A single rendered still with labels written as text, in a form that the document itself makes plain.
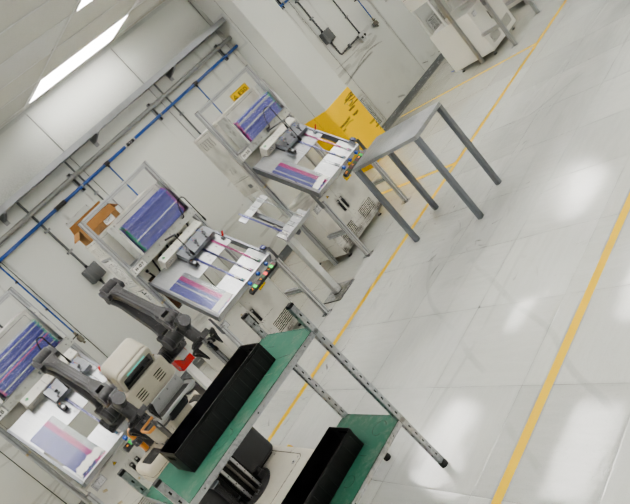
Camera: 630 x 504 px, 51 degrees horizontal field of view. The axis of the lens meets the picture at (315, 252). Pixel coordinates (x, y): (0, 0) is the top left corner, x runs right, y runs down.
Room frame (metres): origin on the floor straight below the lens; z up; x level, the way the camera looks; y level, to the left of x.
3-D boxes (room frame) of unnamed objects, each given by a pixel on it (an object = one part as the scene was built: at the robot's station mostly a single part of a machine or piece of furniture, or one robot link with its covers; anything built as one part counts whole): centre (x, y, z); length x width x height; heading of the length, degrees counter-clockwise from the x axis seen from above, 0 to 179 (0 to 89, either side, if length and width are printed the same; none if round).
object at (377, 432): (2.62, 0.71, 0.55); 0.91 x 0.46 x 1.10; 122
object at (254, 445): (3.34, 1.19, 0.59); 0.55 x 0.34 x 0.83; 122
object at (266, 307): (5.52, 0.90, 0.31); 0.70 x 0.65 x 0.62; 122
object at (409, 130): (4.86, -1.03, 0.40); 0.70 x 0.45 x 0.80; 36
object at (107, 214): (5.65, 1.04, 1.82); 0.68 x 0.30 x 0.20; 122
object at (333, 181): (6.13, -0.44, 0.65); 1.01 x 0.73 x 1.29; 32
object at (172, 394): (3.02, 0.98, 0.99); 0.28 x 0.16 x 0.22; 122
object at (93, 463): (4.62, 2.03, 0.66); 1.01 x 0.73 x 1.31; 32
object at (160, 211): (5.45, 0.79, 1.52); 0.51 x 0.13 x 0.27; 122
